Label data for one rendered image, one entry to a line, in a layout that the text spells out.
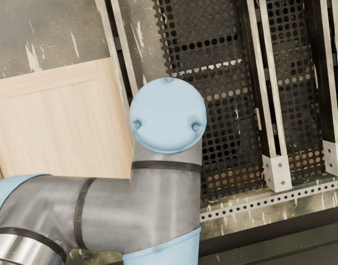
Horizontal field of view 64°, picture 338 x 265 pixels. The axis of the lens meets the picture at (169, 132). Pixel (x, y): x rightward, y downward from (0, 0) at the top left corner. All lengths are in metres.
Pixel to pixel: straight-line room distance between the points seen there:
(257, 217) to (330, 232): 0.88
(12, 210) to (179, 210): 0.16
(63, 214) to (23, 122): 0.73
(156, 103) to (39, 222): 0.15
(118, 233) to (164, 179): 0.07
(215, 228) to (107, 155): 0.46
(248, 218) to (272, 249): 0.72
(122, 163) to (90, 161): 0.11
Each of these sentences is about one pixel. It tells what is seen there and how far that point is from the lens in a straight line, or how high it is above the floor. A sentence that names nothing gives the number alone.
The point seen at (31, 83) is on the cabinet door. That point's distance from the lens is 0.98.
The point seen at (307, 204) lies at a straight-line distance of 1.14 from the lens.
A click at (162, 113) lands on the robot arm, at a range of 0.25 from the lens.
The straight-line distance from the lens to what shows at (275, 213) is 1.09.
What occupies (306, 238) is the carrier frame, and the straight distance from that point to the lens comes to 1.84.
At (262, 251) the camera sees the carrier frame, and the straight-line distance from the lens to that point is 1.74.
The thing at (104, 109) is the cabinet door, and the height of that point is 1.20.
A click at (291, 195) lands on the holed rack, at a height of 0.89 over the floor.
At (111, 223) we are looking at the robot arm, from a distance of 0.27.
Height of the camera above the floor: 1.81
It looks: 49 degrees down
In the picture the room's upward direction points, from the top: 8 degrees counter-clockwise
